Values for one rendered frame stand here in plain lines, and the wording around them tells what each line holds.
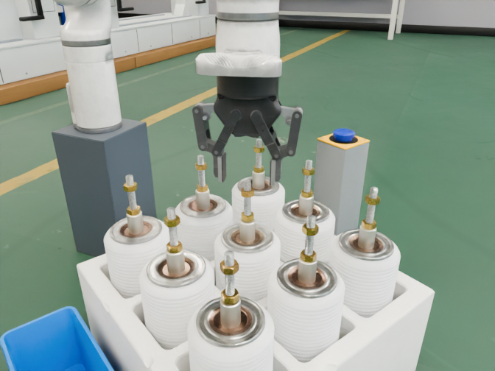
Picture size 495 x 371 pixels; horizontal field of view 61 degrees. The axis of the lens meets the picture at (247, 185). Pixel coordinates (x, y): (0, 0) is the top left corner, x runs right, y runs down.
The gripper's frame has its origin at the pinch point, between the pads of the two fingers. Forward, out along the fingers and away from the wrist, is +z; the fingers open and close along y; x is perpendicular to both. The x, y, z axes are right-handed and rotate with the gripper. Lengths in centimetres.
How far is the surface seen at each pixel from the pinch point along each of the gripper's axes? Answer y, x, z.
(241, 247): 0.3, 3.0, 10.0
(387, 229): -29, -47, 35
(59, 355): 29.7, 7.0, 31.5
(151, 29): 119, -276, 12
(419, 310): -25.0, 1.5, 18.9
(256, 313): -3.5, 15.3, 10.1
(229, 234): 2.6, 0.1, 10.0
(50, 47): 145, -183, 13
